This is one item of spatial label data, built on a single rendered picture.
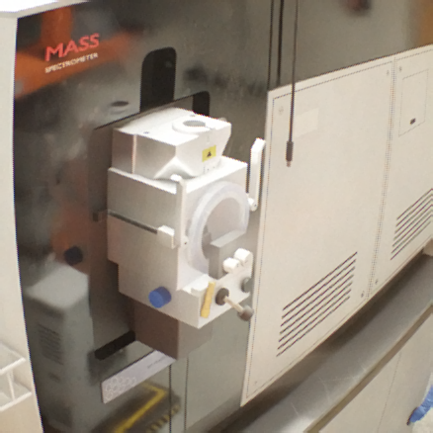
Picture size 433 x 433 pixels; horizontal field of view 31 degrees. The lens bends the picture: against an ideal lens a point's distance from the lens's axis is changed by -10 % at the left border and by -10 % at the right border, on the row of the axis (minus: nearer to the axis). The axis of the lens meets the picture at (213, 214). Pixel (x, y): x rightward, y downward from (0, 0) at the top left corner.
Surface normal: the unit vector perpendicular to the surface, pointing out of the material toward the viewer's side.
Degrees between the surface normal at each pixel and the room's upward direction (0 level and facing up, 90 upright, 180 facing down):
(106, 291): 90
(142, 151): 90
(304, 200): 90
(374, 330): 0
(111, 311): 90
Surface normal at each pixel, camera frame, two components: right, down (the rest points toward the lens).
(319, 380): 0.05, -0.91
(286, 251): 0.80, 0.29
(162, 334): -0.60, 0.31
